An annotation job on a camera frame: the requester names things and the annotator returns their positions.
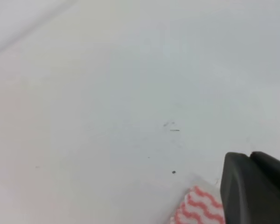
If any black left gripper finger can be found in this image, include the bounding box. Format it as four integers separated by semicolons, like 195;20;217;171
220;152;280;224

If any pink white striped towel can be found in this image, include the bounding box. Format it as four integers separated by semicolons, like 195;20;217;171
168;185;225;224

